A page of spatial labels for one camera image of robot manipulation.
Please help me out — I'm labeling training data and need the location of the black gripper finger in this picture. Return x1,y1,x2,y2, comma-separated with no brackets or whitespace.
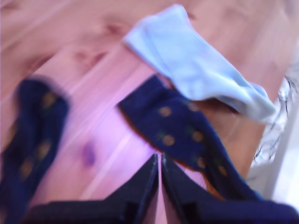
101,154,159,224
161,154,225,224

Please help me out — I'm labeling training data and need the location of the navy pineapple pattern sock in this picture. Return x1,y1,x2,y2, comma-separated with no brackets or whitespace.
0,79,71,224
118,75,264,201

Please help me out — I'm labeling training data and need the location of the light blue ribbed sock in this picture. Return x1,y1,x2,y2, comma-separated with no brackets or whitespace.
122,21,278,123
140,4,253,101

